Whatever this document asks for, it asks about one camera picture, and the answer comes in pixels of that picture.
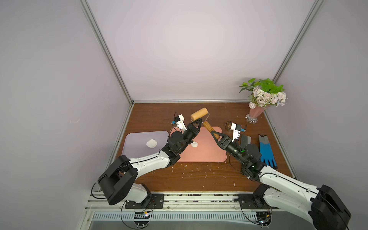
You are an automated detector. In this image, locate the pink silicone mat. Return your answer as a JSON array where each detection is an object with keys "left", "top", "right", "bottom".
[{"left": 178, "top": 126, "right": 227, "bottom": 163}]

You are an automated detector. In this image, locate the wooden rolling pin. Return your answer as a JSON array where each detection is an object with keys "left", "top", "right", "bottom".
[{"left": 190, "top": 107, "right": 215, "bottom": 132}]

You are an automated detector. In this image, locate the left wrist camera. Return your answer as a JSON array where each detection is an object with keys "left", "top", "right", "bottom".
[{"left": 173, "top": 114, "right": 187, "bottom": 131}]

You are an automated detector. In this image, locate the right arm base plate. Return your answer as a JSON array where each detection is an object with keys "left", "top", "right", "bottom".
[{"left": 234, "top": 194, "right": 277, "bottom": 209}]

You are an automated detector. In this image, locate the large dough ball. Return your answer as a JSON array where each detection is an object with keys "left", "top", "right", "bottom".
[{"left": 146, "top": 139, "right": 158, "bottom": 149}]

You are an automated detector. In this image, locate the purple silicone mat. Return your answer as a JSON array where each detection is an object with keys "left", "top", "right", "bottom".
[{"left": 121, "top": 131, "right": 168, "bottom": 158}]

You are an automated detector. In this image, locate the pink glass vase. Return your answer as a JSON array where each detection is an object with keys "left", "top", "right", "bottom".
[{"left": 245, "top": 106, "right": 265, "bottom": 124}]

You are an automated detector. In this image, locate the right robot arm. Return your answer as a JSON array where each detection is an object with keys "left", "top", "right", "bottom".
[{"left": 211, "top": 131, "right": 351, "bottom": 230}]

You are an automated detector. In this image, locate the artificial flower bouquet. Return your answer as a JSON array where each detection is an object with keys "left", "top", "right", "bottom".
[{"left": 239, "top": 78, "right": 287, "bottom": 109}]

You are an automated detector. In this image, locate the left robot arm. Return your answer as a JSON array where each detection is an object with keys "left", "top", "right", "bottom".
[{"left": 97, "top": 118, "right": 202, "bottom": 208}]

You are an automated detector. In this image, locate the black handled metal scraper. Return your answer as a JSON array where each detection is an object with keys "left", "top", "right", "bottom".
[{"left": 240, "top": 135, "right": 251, "bottom": 149}]

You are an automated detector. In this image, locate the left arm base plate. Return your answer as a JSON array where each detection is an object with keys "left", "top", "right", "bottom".
[{"left": 125, "top": 193, "right": 164, "bottom": 209}]

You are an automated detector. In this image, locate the aluminium frame rail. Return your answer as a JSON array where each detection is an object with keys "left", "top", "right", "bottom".
[{"left": 84, "top": 189, "right": 316, "bottom": 213}]

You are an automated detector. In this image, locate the small dough piece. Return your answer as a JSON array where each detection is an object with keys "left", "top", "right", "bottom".
[{"left": 191, "top": 141, "right": 198, "bottom": 148}]

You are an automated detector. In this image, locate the blue work glove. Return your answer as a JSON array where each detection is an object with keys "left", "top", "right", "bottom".
[{"left": 258, "top": 135, "right": 278, "bottom": 170}]

